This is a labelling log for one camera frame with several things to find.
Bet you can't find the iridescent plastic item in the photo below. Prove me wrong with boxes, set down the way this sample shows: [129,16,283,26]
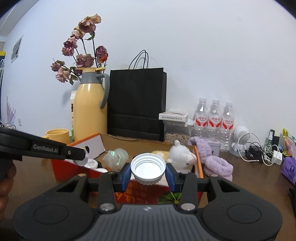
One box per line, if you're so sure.
[103,148,129,172]

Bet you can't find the white yellow plush toy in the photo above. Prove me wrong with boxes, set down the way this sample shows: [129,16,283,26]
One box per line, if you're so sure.
[152,140,197,172]

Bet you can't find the white plastic jar lid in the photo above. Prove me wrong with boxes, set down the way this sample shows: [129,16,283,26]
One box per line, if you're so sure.
[130,153,166,185]

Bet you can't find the white round charger disc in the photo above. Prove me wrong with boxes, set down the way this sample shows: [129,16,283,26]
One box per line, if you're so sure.
[84,159,98,170]

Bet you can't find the red orange cardboard box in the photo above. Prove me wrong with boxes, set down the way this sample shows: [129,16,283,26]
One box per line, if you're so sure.
[51,133,204,205]

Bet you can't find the clear seed container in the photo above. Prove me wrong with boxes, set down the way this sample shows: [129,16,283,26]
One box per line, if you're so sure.
[164,120,194,145]

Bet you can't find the purple fluffy headband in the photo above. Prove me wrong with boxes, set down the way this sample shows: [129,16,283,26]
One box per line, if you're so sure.
[188,137,233,181]

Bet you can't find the yellow mug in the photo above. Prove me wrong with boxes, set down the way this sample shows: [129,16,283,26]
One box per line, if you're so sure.
[43,128,70,145]

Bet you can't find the left water bottle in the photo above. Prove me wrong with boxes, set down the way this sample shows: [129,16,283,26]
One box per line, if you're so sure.
[193,98,209,137]

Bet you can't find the water bottle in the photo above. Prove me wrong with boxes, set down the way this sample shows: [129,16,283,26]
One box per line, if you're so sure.
[193,98,209,137]
[208,99,222,140]
[221,102,235,152]

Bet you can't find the milk carton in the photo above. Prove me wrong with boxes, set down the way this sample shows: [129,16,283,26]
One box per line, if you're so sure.
[70,90,77,142]

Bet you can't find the white flat box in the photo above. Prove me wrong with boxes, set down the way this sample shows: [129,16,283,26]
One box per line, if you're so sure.
[159,111,188,123]

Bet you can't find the black paper shopping bag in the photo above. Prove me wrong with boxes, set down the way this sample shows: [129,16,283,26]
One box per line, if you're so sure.
[107,50,167,142]

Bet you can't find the middle water bottle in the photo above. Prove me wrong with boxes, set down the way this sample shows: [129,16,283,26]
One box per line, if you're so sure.
[208,99,222,140]

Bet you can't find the right water bottle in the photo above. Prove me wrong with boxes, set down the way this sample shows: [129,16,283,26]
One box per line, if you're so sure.
[221,102,235,152]

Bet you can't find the small white desk fan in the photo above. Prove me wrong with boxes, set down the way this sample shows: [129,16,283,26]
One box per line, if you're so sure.
[229,126,251,158]

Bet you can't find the yellow thermos jug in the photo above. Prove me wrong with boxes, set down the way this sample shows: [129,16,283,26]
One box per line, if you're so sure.
[73,67,110,142]

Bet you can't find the white usb charger plug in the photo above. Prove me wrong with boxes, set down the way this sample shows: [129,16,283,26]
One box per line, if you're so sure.
[271,150,282,166]

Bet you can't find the purple tissue pack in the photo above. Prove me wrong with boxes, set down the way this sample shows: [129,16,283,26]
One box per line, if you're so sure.
[281,157,296,186]

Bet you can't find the dried pink rose bouquet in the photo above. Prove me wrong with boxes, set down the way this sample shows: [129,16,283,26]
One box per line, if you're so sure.
[51,14,109,85]

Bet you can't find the colourful snack packet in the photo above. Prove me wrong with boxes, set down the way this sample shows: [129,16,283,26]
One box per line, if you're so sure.
[282,129,295,157]

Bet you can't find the tangled white cables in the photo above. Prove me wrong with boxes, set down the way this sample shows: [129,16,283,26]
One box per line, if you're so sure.
[238,133,282,166]

